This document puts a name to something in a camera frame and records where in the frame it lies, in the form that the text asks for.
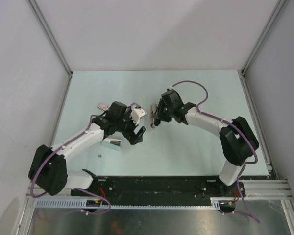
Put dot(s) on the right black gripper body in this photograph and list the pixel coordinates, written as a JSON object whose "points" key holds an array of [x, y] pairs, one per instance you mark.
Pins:
{"points": [[167, 115]]}

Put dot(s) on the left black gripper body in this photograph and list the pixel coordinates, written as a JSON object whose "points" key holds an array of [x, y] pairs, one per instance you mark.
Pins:
{"points": [[127, 126]]}

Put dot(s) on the beige black stapler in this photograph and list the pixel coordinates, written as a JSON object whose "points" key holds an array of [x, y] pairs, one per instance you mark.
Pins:
{"points": [[153, 108]]}

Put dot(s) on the light blue white stapler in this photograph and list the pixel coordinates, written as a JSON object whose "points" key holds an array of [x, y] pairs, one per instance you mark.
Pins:
{"points": [[111, 143]]}

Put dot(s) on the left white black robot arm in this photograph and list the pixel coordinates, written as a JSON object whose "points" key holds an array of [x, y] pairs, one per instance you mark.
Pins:
{"points": [[49, 168]]}

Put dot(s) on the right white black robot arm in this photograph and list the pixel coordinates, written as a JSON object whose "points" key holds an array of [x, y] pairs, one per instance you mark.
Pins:
{"points": [[238, 141]]}

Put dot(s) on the red white staple box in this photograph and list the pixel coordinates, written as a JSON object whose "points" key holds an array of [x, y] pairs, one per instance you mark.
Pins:
{"points": [[103, 106]]}

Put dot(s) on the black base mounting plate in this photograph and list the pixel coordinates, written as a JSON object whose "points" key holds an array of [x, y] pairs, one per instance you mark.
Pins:
{"points": [[162, 190]]}

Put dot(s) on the aluminium front rail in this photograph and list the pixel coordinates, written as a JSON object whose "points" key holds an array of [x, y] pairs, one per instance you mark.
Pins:
{"points": [[267, 189]]}

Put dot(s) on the right aluminium frame post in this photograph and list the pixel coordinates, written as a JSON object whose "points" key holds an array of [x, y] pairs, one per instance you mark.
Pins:
{"points": [[271, 22]]}

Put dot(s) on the aluminium frame post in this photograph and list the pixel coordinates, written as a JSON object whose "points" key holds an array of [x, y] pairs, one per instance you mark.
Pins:
{"points": [[38, 14], [271, 22]]}

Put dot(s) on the left aluminium frame post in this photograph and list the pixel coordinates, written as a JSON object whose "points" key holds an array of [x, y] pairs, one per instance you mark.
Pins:
{"points": [[38, 14]]}

